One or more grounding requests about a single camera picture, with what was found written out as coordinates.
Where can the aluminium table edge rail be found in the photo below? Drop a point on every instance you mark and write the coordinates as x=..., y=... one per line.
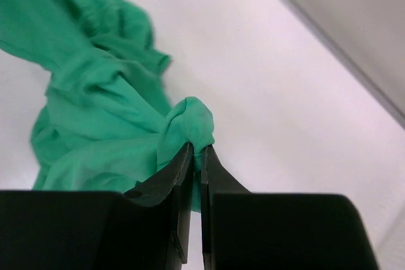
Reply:
x=367, y=37

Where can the green tank top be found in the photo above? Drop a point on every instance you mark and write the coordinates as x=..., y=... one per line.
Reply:
x=107, y=123

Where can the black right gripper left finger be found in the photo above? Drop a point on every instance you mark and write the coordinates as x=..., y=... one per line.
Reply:
x=146, y=227

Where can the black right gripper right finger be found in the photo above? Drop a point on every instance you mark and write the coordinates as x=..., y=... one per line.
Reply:
x=246, y=230

